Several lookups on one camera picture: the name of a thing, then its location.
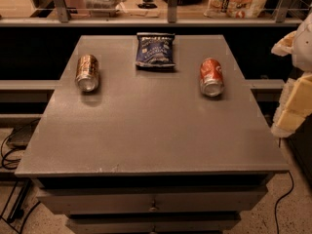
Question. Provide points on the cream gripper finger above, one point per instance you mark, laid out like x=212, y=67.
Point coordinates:
x=295, y=104
x=284, y=46

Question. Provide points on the red coke can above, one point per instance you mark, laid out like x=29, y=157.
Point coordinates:
x=211, y=78

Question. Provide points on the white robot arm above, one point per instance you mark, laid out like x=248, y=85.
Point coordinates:
x=302, y=47

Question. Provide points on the orange soda can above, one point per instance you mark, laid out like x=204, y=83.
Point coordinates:
x=87, y=76

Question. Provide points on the colourful snack bag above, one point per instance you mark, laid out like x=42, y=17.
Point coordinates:
x=238, y=9

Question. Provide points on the upper grey drawer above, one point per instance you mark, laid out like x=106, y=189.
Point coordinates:
x=104, y=201

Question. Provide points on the grey drawer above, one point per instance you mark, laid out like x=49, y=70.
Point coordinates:
x=104, y=201
x=153, y=224

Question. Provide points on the blue chip bag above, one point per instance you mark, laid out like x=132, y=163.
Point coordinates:
x=155, y=50

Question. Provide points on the grey drawer cabinet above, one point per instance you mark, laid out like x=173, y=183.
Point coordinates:
x=152, y=131

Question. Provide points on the clear plastic container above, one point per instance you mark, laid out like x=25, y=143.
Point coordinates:
x=102, y=8

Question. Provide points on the lower grey drawer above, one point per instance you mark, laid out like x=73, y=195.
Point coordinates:
x=153, y=224

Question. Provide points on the black power adapter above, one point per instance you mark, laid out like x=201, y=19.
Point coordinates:
x=20, y=138

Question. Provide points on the metal shelf rail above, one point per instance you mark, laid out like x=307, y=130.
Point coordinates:
x=138, y=13

